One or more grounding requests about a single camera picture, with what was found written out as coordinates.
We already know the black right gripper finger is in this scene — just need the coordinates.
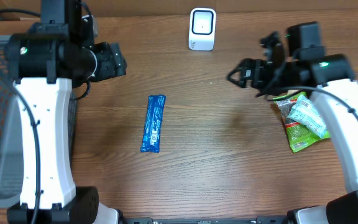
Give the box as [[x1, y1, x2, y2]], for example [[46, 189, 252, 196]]
[[227, 74, 253, 88], [227, 58, 252, 78]]

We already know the light teal snack packet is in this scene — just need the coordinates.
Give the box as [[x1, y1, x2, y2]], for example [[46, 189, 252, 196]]
[[287, 95, 327, 139]]

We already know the green gummy candy bag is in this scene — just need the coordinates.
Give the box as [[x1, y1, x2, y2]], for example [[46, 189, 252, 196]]
[[270, 91, 331, 152]]

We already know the blue cookie packet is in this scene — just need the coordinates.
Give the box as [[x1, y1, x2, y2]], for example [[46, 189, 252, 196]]
[[140, 95, 166, 153]]

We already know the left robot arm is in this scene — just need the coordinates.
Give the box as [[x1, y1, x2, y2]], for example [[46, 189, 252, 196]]
[[4, 1, 127, 224]]

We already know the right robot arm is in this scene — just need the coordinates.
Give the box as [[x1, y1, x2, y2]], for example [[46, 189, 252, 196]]
[[233, 22, 358, 224]]

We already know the white barcode scanner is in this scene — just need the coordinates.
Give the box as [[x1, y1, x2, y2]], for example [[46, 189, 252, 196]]
[[188, 7, 216, 51]]

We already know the grey plastic laundry basket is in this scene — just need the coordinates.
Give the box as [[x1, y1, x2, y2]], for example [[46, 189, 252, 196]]
[[0, 35, 76, 210]]

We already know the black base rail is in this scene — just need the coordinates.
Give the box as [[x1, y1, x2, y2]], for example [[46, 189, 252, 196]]
[[118, 215, 290, 224]]

